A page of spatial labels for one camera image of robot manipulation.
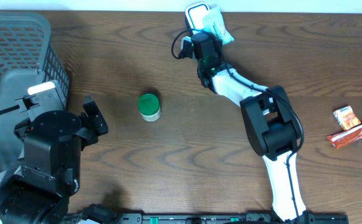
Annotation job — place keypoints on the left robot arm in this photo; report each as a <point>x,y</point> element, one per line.
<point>37,187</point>

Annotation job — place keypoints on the red Top snack bar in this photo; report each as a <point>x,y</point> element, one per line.
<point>346,137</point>

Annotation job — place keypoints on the white barcode scanner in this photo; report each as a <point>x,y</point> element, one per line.
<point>194,15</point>

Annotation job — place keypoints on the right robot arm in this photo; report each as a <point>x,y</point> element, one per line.
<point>273,129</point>

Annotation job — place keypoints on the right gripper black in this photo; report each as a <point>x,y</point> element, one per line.
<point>216,45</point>

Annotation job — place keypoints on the light blue wipes pack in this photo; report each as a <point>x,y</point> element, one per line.
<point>213,22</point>

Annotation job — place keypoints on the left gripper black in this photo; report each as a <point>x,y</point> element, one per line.
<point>86,135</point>

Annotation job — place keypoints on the grey plastic mesh basket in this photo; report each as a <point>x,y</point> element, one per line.
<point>27,58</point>

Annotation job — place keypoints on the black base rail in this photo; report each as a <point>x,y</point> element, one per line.
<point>100,214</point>

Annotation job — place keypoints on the small orange carton box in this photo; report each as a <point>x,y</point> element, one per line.
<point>346,118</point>

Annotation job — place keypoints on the green lid jar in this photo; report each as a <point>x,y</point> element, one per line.
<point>149,107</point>

